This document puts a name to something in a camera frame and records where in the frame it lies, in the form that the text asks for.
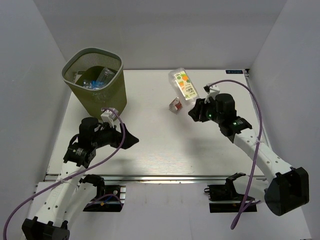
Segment aluminium table edge rail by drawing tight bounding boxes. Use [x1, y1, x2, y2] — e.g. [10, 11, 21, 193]
[42, 172, 271, 184]

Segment orange label white cap bottle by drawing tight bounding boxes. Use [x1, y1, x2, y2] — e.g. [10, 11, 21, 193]
[168, 67, 199, 107]

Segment green mesh waste bin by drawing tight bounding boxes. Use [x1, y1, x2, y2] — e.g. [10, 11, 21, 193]
[61, 47, 127, 119]

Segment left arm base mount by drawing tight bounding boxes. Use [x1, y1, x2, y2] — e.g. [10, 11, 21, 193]
[80, 174, 126, 213]

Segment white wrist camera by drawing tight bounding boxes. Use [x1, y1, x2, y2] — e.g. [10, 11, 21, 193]
[203, 84, 220, 104]
[100, 107, 118, 128]

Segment red cap red label bottle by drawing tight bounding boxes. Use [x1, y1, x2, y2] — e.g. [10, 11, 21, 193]
[168, 97, 183, 114]

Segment clear bottle blue-white cap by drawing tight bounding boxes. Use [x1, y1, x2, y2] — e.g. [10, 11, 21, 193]
[96, 67, 115, 85]

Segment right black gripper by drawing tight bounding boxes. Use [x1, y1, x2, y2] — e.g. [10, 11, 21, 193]
[188, 95, 224, 124]

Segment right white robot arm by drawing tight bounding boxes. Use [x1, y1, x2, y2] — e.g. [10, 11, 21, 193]
[188, 93, 310, 216]

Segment blue label blue cap bottle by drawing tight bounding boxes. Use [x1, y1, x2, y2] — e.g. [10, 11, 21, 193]
[82, 79, 104, 90]

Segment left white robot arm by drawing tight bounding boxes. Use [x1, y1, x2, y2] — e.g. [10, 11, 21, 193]
[21, 117, 139, 240]

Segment blue corner label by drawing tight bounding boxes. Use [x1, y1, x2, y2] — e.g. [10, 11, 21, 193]
[225, 69, 244, 75]

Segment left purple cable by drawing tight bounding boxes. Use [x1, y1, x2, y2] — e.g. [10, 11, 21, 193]
[1, 107, 126, 237]

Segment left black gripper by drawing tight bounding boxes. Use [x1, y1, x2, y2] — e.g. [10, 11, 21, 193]
[92, 120, 139, 149]

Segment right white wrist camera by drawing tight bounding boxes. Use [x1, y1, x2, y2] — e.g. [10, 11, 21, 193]
[203, 84, 220, 104]

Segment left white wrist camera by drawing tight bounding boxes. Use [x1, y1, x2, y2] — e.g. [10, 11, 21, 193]
[100, 107, 118, 128]

